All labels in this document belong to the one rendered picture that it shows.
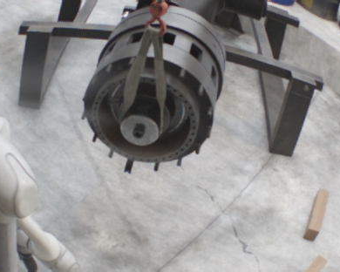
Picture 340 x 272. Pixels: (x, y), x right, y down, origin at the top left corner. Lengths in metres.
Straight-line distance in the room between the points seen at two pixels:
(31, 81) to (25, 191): 2.49
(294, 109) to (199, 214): 0.89
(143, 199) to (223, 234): 0.49
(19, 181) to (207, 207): 2.27
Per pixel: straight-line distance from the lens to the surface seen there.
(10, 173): 1.04
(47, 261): 1.54
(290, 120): 3.53
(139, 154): 2.40
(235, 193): 3.34
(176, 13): 2.52
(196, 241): 3.02
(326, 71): 4.74
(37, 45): 3.33
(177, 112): 2.34
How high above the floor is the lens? 2.29
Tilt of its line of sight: 40 degrees down
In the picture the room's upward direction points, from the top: 14 degrees clockwise
